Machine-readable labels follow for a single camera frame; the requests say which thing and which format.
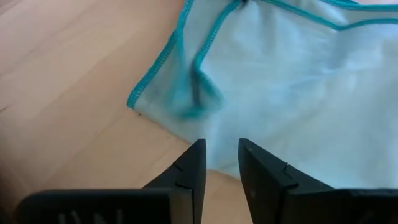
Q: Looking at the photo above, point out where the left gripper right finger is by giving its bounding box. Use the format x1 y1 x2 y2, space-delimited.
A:
238 138 336 224

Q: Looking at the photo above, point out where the pale blue smooth towel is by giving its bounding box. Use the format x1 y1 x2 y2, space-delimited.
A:
126 0 398 190

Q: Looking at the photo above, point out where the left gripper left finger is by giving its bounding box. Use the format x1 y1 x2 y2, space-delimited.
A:
142 139 207 224

